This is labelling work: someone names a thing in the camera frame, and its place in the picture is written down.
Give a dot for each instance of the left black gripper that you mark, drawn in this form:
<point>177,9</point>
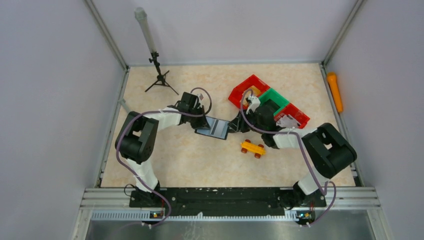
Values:
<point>202,124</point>

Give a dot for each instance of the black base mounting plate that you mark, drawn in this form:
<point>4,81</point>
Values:
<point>226,201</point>

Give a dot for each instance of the red bin with plastic bags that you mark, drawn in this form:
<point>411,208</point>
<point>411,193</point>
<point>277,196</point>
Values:
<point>291,117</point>

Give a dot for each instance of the green plastic bin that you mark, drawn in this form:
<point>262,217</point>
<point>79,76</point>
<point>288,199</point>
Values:
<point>273,99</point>

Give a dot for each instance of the yellow toy brick car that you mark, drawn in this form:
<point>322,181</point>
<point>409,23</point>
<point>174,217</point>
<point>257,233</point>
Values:
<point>257,149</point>

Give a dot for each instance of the black tripod with grey tube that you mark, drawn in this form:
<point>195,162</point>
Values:
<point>142,19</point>

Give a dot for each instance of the black leather card holder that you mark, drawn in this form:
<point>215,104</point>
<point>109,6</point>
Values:
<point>219,128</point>

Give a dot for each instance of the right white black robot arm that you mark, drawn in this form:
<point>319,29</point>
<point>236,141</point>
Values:
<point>325,151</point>

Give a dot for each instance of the red bin with wooden blocks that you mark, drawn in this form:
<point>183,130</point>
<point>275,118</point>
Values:
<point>253,83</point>

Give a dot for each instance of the orange flashlight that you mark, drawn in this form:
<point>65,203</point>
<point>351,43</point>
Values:
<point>333,85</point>

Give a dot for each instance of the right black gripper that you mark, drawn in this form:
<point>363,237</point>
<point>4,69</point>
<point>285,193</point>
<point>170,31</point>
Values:
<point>238,123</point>

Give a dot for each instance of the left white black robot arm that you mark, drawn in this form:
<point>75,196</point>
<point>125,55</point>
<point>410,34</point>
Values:
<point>136,140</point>

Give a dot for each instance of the small grey tool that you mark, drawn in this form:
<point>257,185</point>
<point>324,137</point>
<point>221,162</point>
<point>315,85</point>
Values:
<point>124,105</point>

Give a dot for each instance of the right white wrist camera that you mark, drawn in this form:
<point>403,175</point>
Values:
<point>253,103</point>

